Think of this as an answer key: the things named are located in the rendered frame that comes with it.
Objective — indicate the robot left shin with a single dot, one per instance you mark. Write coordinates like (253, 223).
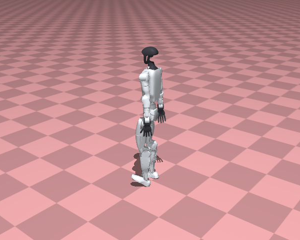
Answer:
(145, 163)

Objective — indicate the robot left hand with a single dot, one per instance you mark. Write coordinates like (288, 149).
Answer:
(146, 128)

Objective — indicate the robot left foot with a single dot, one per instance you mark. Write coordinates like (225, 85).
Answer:
(140, 179)

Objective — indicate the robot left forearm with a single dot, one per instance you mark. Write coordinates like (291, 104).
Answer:
(146, 109)

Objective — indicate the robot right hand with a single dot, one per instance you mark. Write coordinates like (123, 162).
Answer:
(161, 112)

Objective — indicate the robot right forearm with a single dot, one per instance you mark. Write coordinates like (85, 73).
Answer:
(160, 100)

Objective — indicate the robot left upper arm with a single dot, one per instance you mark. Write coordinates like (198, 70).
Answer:
(144, 80)

